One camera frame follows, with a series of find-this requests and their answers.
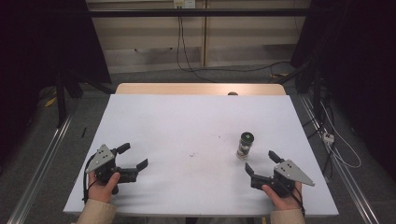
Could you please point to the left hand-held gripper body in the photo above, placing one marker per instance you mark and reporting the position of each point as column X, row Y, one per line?
column 100, row 158

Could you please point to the black curtain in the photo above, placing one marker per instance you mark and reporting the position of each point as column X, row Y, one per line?
column 358, row 62
column 43, row 56

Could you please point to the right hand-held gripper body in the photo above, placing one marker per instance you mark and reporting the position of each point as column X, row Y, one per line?
column 291, row 173

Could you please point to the yellow floor tape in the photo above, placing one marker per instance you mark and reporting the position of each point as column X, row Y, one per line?
column 50, row 101

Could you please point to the person's left hand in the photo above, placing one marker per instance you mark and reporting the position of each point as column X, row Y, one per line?
column 101, row 191

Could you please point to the person's right hand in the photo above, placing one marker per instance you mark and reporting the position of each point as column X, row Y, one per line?
column 284, row 202

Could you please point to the white power strip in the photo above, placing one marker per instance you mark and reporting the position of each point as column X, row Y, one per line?
column 328, row 137

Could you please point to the clear spice jar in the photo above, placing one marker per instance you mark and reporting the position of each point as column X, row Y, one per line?
column 245, row 146

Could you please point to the white wall socket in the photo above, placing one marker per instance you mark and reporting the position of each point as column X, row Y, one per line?
column 184, row 3

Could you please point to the black metal stand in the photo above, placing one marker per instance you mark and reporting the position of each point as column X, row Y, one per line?
column 61, row 99
column 316, row 90

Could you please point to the black horizontal bar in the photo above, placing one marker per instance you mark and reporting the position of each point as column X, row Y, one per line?
column 199, row 12

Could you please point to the aluminium floor rail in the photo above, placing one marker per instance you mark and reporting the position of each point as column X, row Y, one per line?
column 345, row 179
column 40, row 172

